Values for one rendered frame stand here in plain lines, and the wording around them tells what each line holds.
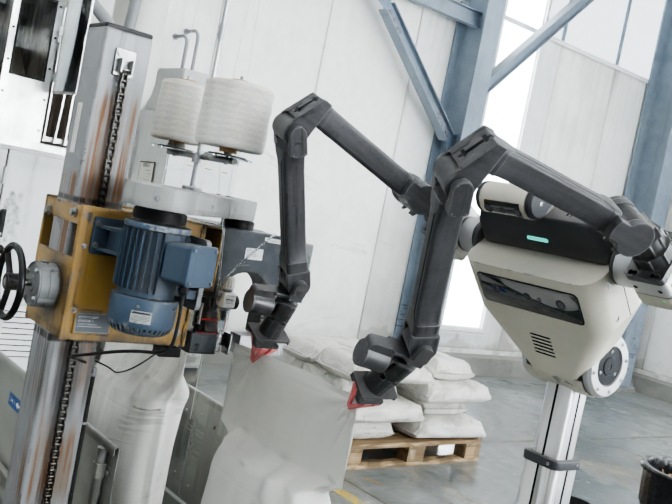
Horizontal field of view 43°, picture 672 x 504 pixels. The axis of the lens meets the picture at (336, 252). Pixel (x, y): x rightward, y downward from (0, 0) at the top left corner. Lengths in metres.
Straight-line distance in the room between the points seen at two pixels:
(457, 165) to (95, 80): 0.94
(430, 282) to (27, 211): 3.49
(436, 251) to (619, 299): 0.53
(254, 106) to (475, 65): 6.15
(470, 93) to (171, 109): 5.96
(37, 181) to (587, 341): 3.49
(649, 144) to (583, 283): 8.90
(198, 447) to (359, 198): 4.97
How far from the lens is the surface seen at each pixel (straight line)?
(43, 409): 2.17
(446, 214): 1.55
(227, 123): 1.97
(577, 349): 2.04
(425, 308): 1.67
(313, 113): 1.91
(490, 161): 1.50
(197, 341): 2.22
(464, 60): 8.31
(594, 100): 10.05
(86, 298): 2.08
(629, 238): 1.71
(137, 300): 1.91
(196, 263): 1.87
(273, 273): 2.30
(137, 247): 1.92
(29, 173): 4.86
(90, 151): 2.09
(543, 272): 1.97
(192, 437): 3.02
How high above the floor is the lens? 1.45
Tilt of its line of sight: 3 degrees down
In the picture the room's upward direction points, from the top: 11 degrees clockwise
